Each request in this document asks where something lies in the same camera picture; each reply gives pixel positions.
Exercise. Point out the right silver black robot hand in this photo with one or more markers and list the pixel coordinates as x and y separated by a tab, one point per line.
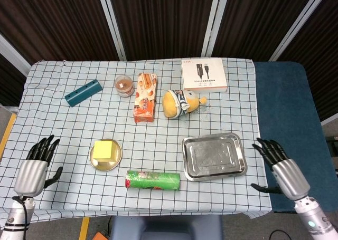
289	176

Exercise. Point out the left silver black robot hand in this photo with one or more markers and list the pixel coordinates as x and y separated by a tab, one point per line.
30	176

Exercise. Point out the yellow foam cube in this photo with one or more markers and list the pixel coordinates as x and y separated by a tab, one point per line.
104	150

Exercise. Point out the green chip can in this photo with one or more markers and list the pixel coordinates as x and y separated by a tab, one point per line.
153	180

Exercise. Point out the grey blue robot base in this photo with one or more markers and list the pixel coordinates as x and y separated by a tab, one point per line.
163	228

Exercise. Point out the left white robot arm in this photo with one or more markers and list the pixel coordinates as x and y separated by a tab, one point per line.
14	219

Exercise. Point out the checkered white tablecloth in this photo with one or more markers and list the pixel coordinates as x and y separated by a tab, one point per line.
66	118

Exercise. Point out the round steel plate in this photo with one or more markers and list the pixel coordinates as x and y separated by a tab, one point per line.
105	166

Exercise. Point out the rectangular steel tray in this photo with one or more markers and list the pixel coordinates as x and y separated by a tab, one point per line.
214	157

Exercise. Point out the orange floor object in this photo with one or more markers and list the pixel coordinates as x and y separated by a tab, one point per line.
100	236

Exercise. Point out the teal plastic holder bar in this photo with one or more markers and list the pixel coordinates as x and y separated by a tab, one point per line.
83	93

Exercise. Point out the clear jar brown paste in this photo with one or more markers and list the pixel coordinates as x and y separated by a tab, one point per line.
123	85

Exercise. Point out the orange biscuit box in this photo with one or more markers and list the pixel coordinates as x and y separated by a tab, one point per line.
145	100

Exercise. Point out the yellow plush toy striped shirt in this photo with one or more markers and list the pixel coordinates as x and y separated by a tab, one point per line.
171	103

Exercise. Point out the white partition frame post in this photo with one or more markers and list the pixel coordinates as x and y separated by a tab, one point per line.
212	21
298	23
111	23
13	54

